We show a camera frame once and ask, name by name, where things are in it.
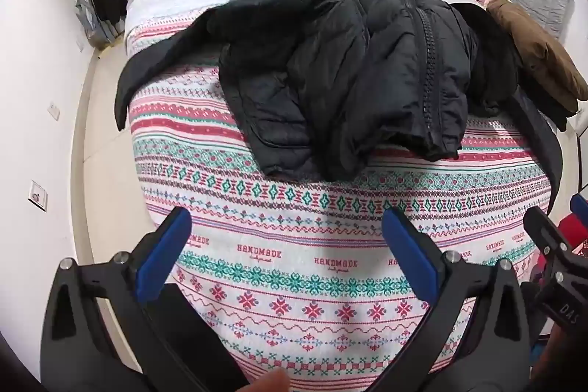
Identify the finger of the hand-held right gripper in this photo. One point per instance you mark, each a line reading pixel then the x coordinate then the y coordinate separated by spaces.
pixel 579 206
pixel 546 231

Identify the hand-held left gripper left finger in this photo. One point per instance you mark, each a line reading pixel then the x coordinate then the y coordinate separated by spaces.
pixel 163 256

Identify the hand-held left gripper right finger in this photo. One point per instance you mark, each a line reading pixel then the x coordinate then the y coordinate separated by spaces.
pixel 409 254

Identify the black puffer jacket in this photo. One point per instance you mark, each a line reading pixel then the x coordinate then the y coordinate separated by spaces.
pixel 330 84

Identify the person's left hand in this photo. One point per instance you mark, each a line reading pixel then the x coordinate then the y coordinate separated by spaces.
pixel 271 382

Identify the red cloth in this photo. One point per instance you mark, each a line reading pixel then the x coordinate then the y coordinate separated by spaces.
pixel 578 233

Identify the patterned knit blanket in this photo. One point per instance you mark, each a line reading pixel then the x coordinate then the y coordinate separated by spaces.
pixel 298 236

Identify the black folded garment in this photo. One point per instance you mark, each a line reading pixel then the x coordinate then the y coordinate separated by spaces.
pixel 498 70

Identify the brown jacket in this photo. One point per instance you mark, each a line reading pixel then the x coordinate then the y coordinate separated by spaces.
pixel 537 47

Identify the white wall switch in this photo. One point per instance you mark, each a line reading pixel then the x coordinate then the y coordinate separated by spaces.
pixel 38 194

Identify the white wall socket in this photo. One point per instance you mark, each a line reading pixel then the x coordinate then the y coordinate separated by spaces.
pixel 55 111

